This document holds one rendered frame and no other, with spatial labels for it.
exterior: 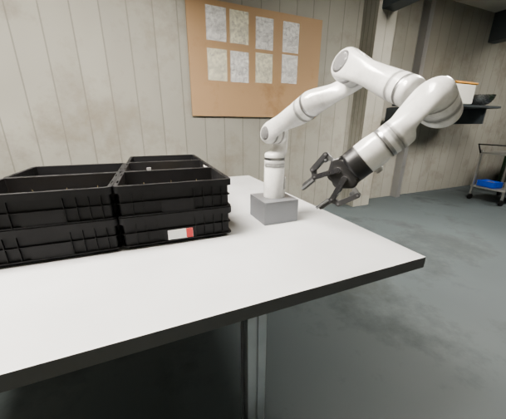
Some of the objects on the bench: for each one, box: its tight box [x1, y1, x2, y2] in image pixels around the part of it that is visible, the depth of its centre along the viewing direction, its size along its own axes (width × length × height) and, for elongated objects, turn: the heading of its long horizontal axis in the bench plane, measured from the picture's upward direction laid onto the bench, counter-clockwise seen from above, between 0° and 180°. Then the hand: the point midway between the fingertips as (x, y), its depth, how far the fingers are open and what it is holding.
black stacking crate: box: [0, 210, 124, 269], centre depth 94 cm, size 40×30×12 cm
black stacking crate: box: [118, 205, 231, 249], centre depth 107 cm, size 40×30×12 cm
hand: (314, 194), depth 65 cm, fingers open, 5 cm apart
